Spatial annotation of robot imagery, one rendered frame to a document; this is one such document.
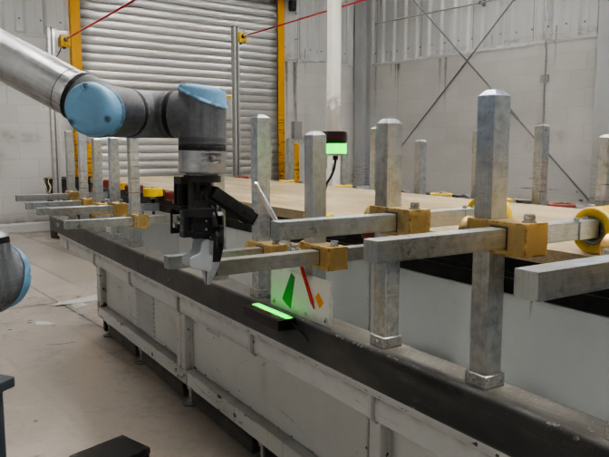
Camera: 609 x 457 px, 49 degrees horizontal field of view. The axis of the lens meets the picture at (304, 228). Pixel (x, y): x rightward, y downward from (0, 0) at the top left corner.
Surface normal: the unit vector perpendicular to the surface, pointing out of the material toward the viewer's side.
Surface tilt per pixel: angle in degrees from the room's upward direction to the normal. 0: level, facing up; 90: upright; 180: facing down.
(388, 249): 90
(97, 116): 92
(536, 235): 90
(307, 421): 90
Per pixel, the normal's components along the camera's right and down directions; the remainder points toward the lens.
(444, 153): -0.79, 0.07
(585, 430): 0.00, -0.99
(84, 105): -0.23, 0.15
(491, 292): 0.54, 0.11
